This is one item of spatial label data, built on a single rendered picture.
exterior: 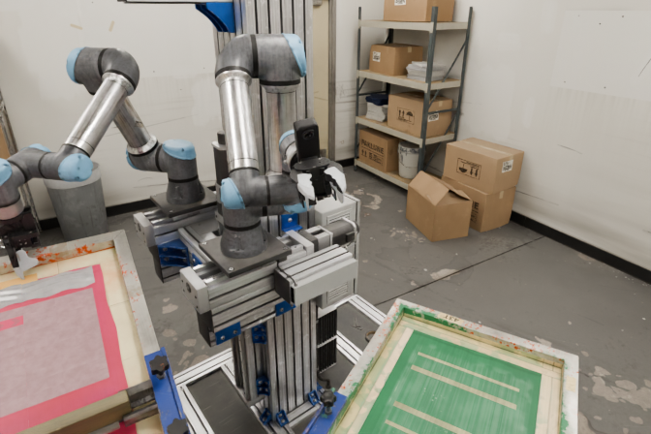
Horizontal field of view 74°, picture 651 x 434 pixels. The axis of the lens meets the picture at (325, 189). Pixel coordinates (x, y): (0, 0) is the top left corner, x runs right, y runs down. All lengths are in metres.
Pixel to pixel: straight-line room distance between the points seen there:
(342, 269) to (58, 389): 0.83
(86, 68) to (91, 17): 2.97
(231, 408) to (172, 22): 3.49
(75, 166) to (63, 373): 0.51
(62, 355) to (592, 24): 3.89
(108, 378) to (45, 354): 0.18
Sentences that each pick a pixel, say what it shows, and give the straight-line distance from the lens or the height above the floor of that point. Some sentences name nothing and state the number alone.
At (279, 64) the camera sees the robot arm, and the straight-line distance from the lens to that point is 1.20.
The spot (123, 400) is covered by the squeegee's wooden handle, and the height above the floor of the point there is 1.19.
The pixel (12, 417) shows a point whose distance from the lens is 1.29.
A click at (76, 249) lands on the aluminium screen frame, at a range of 1.53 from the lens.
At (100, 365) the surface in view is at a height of 1.14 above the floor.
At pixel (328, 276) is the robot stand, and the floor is 1.16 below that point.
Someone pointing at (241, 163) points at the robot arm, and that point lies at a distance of 1.04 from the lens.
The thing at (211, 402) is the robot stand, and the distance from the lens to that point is 2.38.
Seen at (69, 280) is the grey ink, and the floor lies 1.24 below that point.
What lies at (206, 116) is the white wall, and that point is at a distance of 4.80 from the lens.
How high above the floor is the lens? 1.97
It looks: 23 degrees down
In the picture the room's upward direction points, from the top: straight up
